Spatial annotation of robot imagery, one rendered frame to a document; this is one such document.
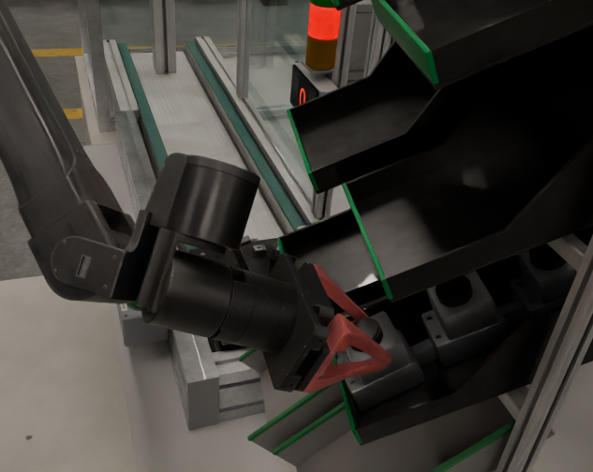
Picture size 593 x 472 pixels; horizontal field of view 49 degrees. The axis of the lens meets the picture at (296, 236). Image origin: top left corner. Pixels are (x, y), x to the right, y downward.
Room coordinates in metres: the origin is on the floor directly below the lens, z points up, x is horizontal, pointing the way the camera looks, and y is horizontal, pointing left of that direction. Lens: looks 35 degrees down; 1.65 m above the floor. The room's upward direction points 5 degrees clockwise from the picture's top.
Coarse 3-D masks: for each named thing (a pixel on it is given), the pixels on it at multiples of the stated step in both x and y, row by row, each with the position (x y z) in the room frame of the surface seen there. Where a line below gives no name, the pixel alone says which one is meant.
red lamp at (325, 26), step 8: (312, 8) 1.04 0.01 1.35; (320, 8) 1.03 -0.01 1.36; (328, 8) 1.03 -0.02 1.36; (312, 16) 1.04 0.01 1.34; (320, 16) 1.03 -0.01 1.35; (328, 16) 1.03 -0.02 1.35; (336, 16) 1.04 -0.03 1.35; (312, 24) 1.04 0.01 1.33; (320, 24) 1.03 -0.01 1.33; (328, 24) 1.03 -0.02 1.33; (336, 24) 1.04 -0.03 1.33; (312, 32) 1.04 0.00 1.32; (320, 32) 1.03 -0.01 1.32; (328, 32) 1.03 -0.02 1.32; (336, 32) 1.04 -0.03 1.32
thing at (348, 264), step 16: (320, 224) 0.63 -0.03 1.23; (336, 224) 0.63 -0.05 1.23; (352, 224) 0.64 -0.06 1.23; (288, 240) 0.62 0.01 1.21; (304, 240) 0.63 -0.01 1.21; (320, 240) 0.62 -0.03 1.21; (336, 240) 0.62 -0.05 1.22; (352, 240) 0.61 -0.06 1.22; (304, 256) 0.60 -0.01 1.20; (320, 256) 0.60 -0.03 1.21; (336, 256) 0.59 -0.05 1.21; (352, 256) 0.58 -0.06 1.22; (368, 256) 0.58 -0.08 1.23; (336, 272) 0.56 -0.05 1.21; (352, 272) 0.56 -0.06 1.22; (368, 272) 0.55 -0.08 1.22; (352, 288) 0.51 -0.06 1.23; (368, 288) 0.51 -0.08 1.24; (336, 304) 0.50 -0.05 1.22
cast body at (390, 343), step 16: (368, 320) 0.42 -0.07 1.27; (384, 320) 0.43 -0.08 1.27; (384, 336) 0.41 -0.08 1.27; (400, 336) 0.43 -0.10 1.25; (352, 352) 0.40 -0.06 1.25; (400, 352) 0.40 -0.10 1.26; (416, 352) 0.42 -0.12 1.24; (432, 352) 0.43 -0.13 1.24; (400, 368) 0.40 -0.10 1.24; (416, 368) 0.40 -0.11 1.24; (352, 384) 0.39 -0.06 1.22; (368, 384) 0.39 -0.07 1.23; (384, 384) 0.39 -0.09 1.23; (400, 384) 0.40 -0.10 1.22; (416, 384) 0.40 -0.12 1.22; (368, 400) 0.39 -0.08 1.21; (384, 400) 0.39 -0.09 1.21
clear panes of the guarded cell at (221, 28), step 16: (112, 0) 2.03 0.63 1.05; (128, 0) 2.04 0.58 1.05; (144, 0) 2.06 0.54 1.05; (176, 0) 2.10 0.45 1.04; (192, 0) 2.12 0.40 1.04; (208, 0) 2.14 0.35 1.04; (224, 0) 2.16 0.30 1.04; (112, 16) 2.02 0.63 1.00; (128, 16) 2.04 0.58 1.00; (144, 16) 2.06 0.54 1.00; (176, 16) 2.10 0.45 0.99; (192, 16) 2.12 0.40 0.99; (208, 16) 2.14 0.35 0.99; (224, 16) 2.16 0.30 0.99; (112, 32) 2.02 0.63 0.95; (128, 32) 2.04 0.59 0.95; (144, 32) 2.06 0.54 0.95; (176, 32) 2.10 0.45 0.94; (192, 32) 2.12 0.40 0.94; (208, 32) 2.14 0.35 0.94; (224, 32) 2.16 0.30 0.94; (128, 48) 2.04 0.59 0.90; (144, 48) 2.06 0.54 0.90; (176, 48) 2.10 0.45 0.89
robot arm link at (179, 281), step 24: (168, 240) 0.38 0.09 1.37; (192, 240) 0.38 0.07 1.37; (168, 264) 0.36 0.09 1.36; (192, 264) 0.37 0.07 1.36; (216, 264) 0.38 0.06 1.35; (144, 288) 0.36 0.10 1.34; (168, 288) 0.34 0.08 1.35; (192, 288) 0.35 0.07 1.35; (216, 288) 0.36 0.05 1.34; (144, 312) 0.36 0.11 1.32; (168, 312) 0.34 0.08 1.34; (192, 312) 0.34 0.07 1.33; (216, 312) 0.35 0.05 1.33
